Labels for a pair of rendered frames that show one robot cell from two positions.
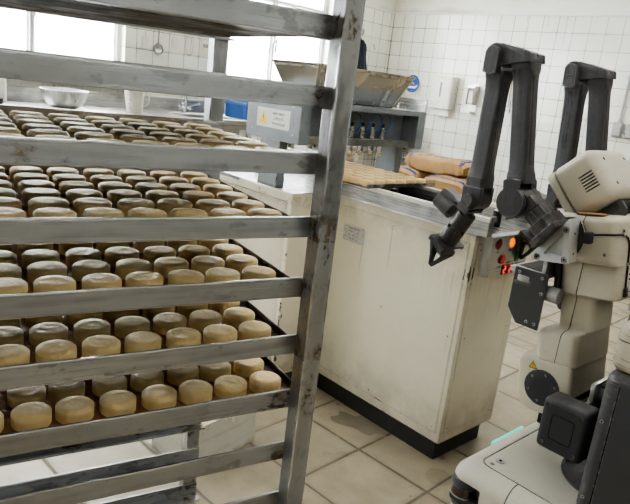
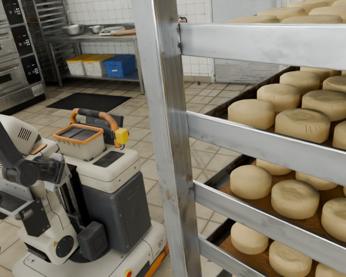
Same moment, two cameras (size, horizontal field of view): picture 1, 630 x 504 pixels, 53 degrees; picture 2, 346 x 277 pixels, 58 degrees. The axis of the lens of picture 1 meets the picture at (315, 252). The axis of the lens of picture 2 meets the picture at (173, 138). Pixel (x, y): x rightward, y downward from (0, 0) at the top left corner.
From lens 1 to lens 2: 146 cm
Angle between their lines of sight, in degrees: 94
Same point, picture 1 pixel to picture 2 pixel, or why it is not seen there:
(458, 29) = not seen: outside the picture
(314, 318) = not seen: hidden behind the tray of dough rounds
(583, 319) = (55, 200)
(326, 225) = not seen: hidden behind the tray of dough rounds
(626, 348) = (114, 181)
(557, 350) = (60, 223)
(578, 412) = (99, 228)
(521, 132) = (0, 130)
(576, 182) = (18, 139)
